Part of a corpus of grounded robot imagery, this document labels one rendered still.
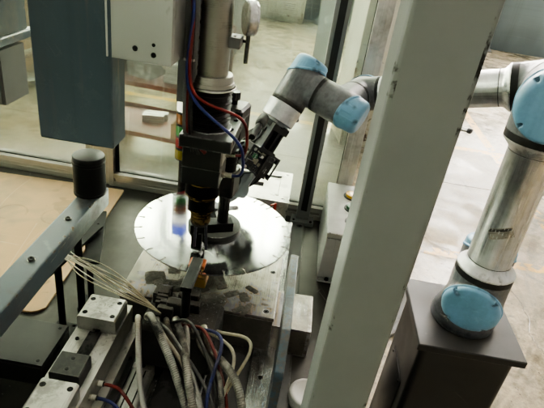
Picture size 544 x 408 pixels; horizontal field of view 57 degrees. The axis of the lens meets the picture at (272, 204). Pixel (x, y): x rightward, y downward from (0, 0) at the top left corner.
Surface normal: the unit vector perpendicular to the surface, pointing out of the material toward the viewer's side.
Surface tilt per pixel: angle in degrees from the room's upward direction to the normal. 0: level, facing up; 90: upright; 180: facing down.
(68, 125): 90
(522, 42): 90
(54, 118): 90
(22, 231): 0
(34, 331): 0
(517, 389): 0
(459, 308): 98
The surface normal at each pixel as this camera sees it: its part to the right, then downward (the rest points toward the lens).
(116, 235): 0.14, -0.86
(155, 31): -0.11, 0.48
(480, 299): -0.49, 0.49
